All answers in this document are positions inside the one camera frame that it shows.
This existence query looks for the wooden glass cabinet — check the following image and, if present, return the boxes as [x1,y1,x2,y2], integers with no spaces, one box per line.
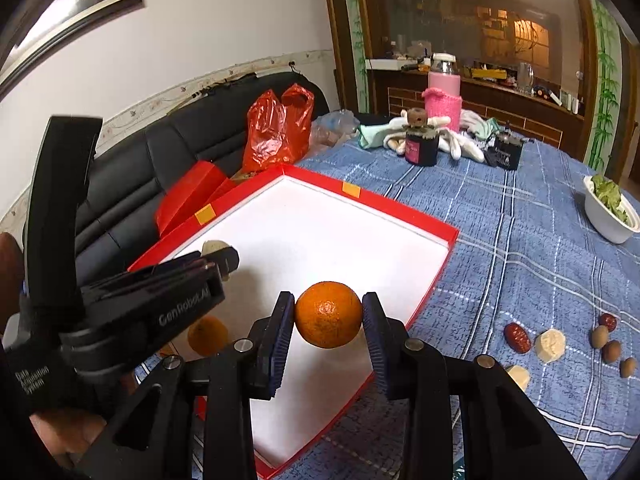
[320,0,640,181]

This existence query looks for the white bowl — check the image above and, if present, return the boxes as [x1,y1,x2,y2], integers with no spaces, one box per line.
[583,174,640,245]

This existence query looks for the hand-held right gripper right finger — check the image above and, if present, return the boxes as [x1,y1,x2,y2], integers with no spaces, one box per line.
[361,291,588,480]

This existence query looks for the green lettuce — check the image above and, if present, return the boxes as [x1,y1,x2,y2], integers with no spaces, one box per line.
[592,175,633,221]

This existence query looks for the red box lid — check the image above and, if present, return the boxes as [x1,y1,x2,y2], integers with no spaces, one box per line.
[156,161,241,241]

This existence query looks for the black jar with white label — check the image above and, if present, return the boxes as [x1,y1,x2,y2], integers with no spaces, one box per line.
[492,132,525,171]

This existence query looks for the orange mandarin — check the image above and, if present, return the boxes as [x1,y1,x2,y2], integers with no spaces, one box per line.
[187,316,229,356]
[294,281,363,350]

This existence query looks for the pink bottle with knit sleeve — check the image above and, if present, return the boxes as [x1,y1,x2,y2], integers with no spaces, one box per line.
[424,53,463,133]

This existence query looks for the white cloth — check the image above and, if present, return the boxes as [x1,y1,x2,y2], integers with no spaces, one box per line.
[460,110,501,141]

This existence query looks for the red plastic bag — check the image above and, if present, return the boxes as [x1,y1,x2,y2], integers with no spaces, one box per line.
[242,84,316,173]

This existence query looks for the black jar with pink label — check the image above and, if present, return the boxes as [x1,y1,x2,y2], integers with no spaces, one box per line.
[404,109,440,168]

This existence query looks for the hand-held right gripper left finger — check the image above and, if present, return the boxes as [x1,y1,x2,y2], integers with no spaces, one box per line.
[75,291,296,480]

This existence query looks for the person's left hand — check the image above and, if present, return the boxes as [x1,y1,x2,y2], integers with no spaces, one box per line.
[37,407,110,470]

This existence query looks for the blue plaid tablecloth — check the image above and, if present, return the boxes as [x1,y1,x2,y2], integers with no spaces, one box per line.
[135,117,640,480]

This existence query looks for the mint green cloth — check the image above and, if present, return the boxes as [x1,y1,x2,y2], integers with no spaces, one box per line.
[357,122,397,150]

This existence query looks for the white gloves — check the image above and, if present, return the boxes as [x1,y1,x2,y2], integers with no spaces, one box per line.
[385,112,496,163]

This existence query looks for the clear plastic bag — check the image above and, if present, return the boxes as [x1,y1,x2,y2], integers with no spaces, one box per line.
[310,109,361,153]

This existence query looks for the red box with white inside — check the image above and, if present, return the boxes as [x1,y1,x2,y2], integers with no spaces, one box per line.
[127,162,460,480]

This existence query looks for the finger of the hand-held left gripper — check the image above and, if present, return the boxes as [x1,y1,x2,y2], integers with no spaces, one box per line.
[127,244,240,283]

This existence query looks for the black leather sofa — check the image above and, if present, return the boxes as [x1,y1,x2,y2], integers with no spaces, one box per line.
[75,71,331,276]

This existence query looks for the round beige pastry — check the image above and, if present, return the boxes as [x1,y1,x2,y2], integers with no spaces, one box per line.
[534,329,567,364]

